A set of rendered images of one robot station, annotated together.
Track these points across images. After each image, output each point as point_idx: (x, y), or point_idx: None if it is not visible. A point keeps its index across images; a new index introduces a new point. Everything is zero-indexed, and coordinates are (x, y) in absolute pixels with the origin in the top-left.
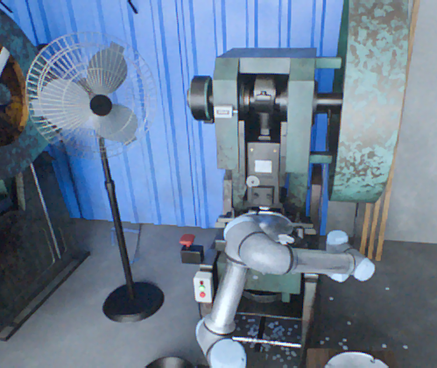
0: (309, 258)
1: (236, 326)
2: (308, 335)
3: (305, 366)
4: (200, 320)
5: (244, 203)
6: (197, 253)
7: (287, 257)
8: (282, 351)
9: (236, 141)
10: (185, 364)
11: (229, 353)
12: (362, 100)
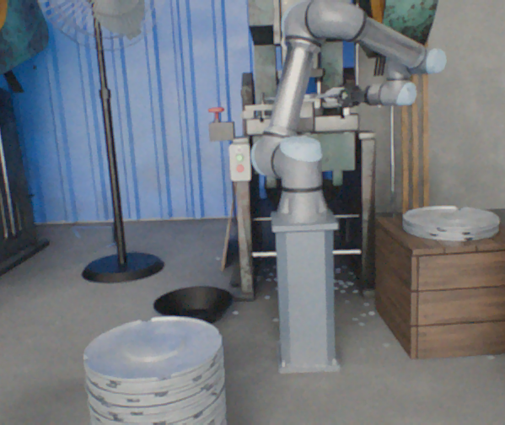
0: (380, 24)
1: (267, 273)
2: (371, 221)
3: (370, 276)
4: (218, 273)
5: (278, 75)
6: (229, 124)
7: (360, 11)
8: (335, 283)
9: None
10: (213, 293)
11: (303, 140)
12: None
